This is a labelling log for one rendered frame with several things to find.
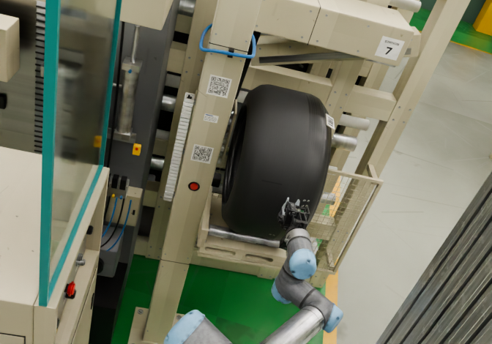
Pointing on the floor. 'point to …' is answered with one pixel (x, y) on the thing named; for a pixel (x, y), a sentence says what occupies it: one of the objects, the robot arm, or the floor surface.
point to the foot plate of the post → (143, 326)
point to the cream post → (180, 214)
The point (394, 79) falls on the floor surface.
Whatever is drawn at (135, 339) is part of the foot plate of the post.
